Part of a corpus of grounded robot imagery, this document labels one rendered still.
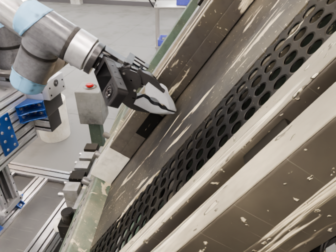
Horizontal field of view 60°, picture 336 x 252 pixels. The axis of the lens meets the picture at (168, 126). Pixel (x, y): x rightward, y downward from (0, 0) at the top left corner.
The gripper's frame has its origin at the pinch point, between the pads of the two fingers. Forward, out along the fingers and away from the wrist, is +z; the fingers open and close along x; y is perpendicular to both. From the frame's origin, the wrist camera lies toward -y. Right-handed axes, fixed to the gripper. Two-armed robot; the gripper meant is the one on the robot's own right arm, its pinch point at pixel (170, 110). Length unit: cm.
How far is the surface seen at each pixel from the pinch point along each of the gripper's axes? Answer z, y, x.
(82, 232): -0.8, -9.2, 38.1
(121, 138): -3.6, 10.0, 20.3
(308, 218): -0.4, -43.4, -20.2
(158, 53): -2, 71, 14
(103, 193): 1.0, 5.6, 38.1
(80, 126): -16, 179, 156
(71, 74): -62, 310, 186
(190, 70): 0.3, 10.0, -6.8
